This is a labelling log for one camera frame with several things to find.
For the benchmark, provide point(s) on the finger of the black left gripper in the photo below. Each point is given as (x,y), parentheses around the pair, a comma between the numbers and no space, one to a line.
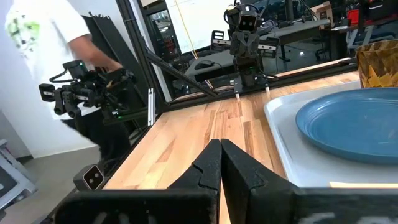
(218,39)
(271,53)

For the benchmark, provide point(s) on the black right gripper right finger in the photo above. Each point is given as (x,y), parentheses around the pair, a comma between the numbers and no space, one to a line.
(248,196)

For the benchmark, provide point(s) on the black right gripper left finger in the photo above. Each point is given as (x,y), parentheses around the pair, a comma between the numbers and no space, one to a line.
(206,174)

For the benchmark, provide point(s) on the blue round plate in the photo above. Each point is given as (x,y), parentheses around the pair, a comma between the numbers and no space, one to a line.
(351,124)

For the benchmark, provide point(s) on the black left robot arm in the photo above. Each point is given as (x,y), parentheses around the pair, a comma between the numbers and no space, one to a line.
(248,73)

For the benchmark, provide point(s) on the light grey rectangular tray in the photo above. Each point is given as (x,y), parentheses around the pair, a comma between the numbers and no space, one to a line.
(290,143)

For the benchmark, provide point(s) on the brown gold triangle-patterned cup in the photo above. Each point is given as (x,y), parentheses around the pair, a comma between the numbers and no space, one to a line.
(377,62)

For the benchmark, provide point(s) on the whiteboard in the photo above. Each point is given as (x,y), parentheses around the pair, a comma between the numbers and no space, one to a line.
(202,21)

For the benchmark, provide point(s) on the black computer mouse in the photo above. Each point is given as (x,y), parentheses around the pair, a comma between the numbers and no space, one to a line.
(203,64)

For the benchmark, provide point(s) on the grey desk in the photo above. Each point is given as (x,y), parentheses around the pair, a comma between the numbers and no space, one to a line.
(292,31)

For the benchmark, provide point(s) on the dark glass cabinet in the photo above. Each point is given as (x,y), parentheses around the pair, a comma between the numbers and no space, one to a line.
(161,34)

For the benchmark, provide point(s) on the brown cardboard box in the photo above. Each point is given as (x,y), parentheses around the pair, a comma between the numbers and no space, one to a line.
(323,12)

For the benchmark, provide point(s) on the red box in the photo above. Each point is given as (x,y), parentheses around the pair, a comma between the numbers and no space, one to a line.
(353,16)

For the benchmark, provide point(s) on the black leaning panel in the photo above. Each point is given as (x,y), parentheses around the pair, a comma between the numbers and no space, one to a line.
(104,37)

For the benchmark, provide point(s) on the person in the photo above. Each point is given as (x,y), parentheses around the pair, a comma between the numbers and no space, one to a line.
(46,18)

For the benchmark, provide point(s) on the grey cart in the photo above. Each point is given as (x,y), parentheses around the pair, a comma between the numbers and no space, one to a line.
(12,183)

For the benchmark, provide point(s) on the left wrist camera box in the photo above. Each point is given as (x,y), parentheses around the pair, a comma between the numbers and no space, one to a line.
(247,21)

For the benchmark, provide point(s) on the black diagonal frame brace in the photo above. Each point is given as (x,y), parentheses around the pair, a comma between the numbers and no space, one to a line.
(180,73)

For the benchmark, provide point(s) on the black frame base rail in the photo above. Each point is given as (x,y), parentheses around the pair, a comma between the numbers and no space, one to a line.
(192,101)

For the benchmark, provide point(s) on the black aluminium frame post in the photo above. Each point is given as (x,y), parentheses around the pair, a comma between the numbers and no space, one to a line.
(133,40)

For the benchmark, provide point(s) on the white frame bracket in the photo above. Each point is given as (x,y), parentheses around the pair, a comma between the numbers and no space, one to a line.
(151,105)

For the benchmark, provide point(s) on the small grey depth camera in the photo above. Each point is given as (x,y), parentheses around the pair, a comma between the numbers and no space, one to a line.
(90,177)

